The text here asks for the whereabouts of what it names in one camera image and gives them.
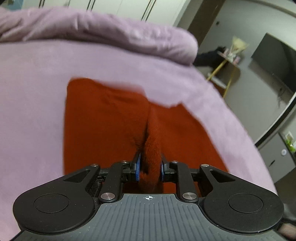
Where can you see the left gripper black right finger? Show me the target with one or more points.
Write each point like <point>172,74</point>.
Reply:
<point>183,177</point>

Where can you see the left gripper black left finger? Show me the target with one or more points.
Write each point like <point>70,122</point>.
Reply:
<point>114,177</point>

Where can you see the red knit sweater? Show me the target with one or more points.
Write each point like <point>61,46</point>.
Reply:
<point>105,125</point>

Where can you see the black clothing pile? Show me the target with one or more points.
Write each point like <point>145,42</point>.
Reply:
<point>210,59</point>

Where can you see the yellow legged side table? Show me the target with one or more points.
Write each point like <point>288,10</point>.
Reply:
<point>222,76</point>

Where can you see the purple bed sheet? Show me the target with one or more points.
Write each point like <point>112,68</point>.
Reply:
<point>34,78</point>

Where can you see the wrapped flower bouquet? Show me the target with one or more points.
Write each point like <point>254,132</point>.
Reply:
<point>237,47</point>

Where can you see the white wardrobe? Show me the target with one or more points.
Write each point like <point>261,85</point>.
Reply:
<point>164,12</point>

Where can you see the dark wooden door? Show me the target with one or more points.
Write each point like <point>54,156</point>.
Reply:
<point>204,19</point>

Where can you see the purple rumpled duvet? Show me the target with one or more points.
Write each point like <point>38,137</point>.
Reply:
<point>175,44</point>

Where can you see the black wall television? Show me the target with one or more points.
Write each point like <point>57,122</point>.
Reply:
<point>278,59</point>

